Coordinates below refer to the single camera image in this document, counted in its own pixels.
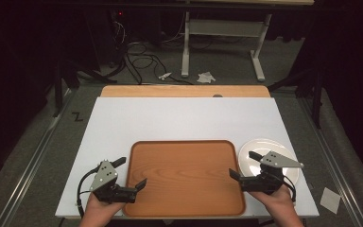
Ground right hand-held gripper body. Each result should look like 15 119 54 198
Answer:
238 150 305 195

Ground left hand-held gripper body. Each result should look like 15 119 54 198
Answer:
89 159 138 204

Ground white plate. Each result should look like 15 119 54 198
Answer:
237 138 301 187

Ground wooden tray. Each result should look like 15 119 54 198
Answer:
122 139 247 218

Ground person's left hand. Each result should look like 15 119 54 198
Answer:
84 192 126 219

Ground person's right hand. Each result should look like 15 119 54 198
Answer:
248 184 298 219

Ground flat white paper square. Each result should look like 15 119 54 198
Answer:
319 186 342 216

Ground white board sheet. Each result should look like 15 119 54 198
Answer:
55 96 320 219

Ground black stand leg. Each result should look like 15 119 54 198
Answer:
267 67 326 130
51 61 119 118

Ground crumpled white paper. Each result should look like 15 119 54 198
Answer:
196 71 217 85

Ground white metal stand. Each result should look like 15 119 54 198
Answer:
181 11 272 83

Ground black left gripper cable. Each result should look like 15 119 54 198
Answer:
76 167 100 219

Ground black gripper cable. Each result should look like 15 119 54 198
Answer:
280 174 298 203
76 167 100 219

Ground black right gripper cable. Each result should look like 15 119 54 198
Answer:
280 174 298 203

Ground metal floor rail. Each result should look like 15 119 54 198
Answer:
297 96 363 227
0 88 77 227

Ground black floor cables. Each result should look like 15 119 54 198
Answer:
124 40 195 86

